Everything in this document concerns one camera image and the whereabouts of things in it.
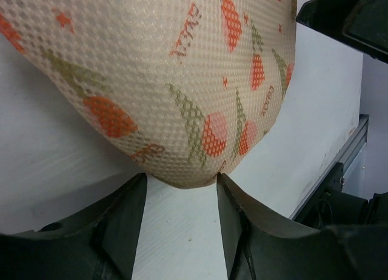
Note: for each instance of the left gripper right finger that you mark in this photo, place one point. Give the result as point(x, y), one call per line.
point(260, 243)

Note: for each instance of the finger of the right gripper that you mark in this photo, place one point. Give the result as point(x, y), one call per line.
point(359, 24)

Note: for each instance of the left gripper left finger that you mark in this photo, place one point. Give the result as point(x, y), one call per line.
point(98, 242)

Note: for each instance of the floral mesh laundry bag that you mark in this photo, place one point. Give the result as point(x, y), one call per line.
point(186, 88)

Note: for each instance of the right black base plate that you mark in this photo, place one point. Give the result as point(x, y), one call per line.
point(329, 205)

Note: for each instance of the aluminium front rail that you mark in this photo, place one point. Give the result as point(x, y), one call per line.
point(344, 174)

